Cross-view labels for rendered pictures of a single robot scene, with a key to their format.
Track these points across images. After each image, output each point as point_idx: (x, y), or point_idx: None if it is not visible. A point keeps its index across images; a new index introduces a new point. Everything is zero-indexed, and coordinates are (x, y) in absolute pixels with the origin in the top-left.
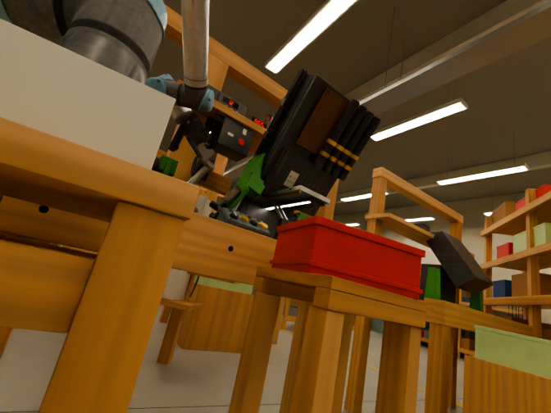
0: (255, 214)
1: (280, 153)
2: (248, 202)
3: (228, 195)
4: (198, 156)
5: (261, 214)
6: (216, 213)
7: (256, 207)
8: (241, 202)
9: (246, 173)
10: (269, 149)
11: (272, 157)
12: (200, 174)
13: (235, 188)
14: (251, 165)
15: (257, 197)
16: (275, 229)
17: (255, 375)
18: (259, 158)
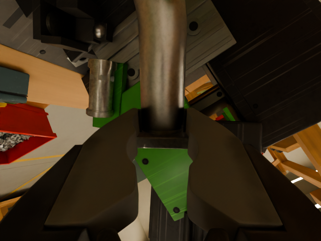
0: (208, 71)
1: (149, 222)
2: (215, 80)
3: (90, 82)
4: (65, 159)
5: (212, 79)
6: (33, 31)
7: (215, 82)
8: (217, 68)
9: (175, 151)
10: (175, 230)
11: (151, 210)
12: (139, 45)
13: (86, 111)
14: (184, 176)
15: (196, 105)
16: (207, 73)
17: None
18: (170, 202)
